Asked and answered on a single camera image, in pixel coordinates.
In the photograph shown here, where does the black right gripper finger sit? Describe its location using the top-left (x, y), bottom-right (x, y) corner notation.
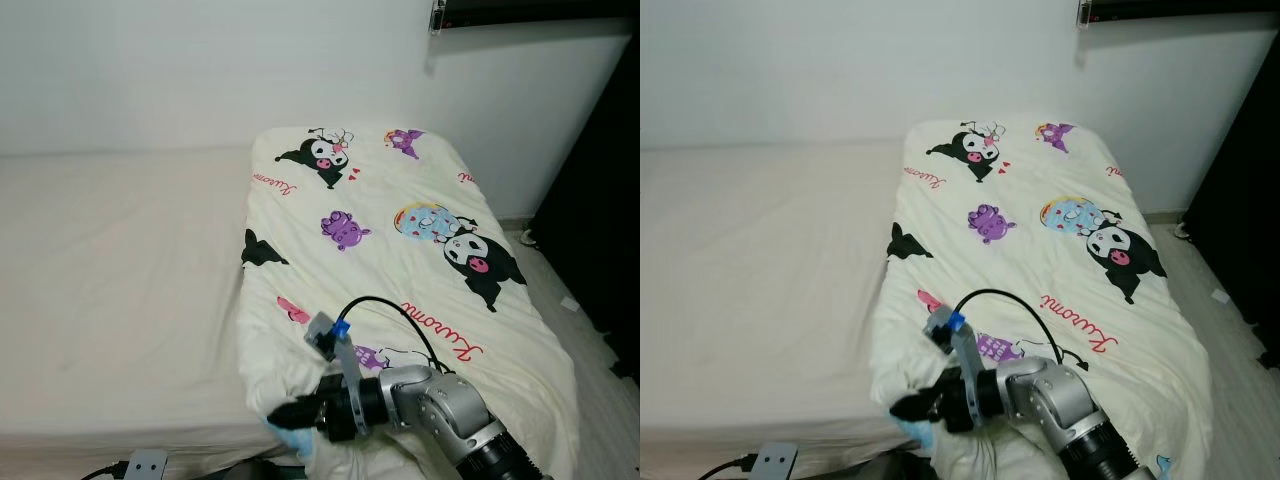
top-left (888, 385), bottom-right (950, 427)
top-left (265, 395), bottom-right (327, 434)

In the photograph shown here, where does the cream cartoon print blanket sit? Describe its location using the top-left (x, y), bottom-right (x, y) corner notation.
top-left (868, 119), bottom-right (1217, 480)
top-left (238, 124), bottom-right (582, 480)

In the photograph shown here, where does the cream sheeted bed mattress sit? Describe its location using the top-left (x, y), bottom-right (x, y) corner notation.
top-left (0, 147), bottom-right (561, 453)
top-left (640, 139), bottom-right (912, 457)

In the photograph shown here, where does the black cabinet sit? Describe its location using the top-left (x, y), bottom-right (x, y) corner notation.
top-left (529, 30), bottom-right (641, 382)
top-left (1184, 34), bottom-right (1280, 332)

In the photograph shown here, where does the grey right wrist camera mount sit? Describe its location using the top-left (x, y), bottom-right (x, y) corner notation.
top-left (925, 304), bottom-right (987, 392)
top-left (305, 309), bottom-right (367, 402)

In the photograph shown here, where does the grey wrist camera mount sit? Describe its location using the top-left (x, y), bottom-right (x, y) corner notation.
top-left (305, 309), bottom-right (367, 402)
top-left (755, 442), bottom-right (800, 480)
top-left (125, 449), bottom-right (170, 480)
top-left (925, 304), bottom-right (987, 392)

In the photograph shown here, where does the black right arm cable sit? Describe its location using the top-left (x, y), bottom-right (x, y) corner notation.
top-left (339, 296), bottom-right (447, 377)
top-left (949, 287), bottom-right (1092, 372)

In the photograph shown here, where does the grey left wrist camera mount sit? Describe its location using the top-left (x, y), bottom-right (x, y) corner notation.
top-left (125, 449), bottom-right (170, 480)
top-left (755, 442), bottom-right (800, 480)

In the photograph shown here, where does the black wall-mounted shelf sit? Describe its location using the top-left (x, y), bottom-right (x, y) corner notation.
top-left (1077, 0), bottom-right (1280, 27)
top-left (429, 0), bottom-right (641, 37)

